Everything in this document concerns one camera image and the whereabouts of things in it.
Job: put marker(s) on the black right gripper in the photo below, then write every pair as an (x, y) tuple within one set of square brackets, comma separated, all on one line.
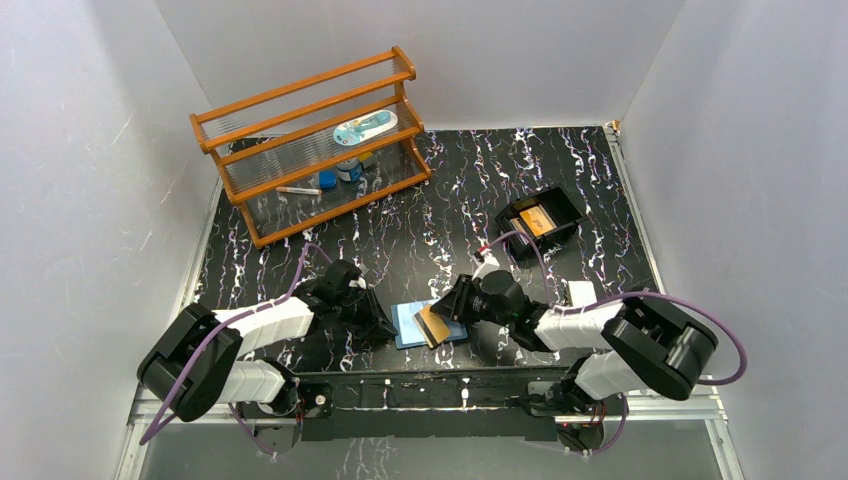
[(454, 303)]

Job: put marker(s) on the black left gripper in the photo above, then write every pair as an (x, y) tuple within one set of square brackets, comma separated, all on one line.
[(370, 315)]

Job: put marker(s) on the gold black striped card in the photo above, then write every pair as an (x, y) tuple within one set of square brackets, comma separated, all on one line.
[(433, 328)]

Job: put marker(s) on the blue card holder wallet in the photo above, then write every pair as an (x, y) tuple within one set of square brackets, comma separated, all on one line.
[(408, 335)]

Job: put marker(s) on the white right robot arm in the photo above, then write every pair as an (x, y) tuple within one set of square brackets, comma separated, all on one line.
[(637, 341)]

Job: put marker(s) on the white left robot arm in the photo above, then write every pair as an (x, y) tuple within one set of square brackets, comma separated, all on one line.
[(200, 362)]

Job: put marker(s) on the orange card in tray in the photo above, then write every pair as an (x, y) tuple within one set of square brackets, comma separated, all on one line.
[(538, 220)]

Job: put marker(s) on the black card tray box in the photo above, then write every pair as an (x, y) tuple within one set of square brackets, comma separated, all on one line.
[(559, 205)]

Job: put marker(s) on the white red small box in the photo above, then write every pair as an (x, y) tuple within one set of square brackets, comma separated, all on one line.
[(581, 293)]

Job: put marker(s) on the white orange marker pen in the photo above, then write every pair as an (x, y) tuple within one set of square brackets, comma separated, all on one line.
[(299, 191)]

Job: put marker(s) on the blue small box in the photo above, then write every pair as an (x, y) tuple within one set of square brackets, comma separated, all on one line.
[(327, 180)]

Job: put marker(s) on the small blue lidded jar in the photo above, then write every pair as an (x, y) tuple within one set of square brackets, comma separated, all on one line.
[(349, 170)]

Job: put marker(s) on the orange wooden shelf rack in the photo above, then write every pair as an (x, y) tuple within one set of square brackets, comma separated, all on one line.
[(283, 137)]

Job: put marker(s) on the white blue packaged item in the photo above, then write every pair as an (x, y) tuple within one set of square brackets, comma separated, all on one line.
[(364, 128)]

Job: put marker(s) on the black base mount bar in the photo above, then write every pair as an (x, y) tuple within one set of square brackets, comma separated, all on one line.
[(479, 402)]

